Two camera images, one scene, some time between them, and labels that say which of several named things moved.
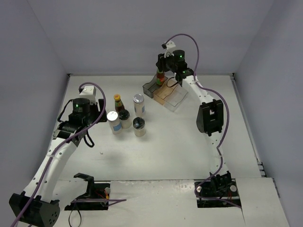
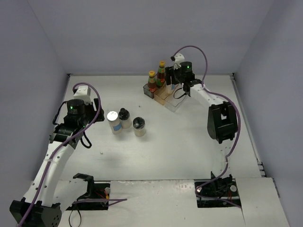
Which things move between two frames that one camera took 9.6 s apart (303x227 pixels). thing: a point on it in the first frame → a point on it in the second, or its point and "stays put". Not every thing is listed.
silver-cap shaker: x=138 y=104 → x=170 y=88
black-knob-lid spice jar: x=124 y=117 stays put
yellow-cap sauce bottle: x=119 y=105 → x=161 y=74
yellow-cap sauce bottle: x=160 y=77 → x=151 y=84
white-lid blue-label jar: x=113 y=118 stays put
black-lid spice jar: x=139 y=125 stays put
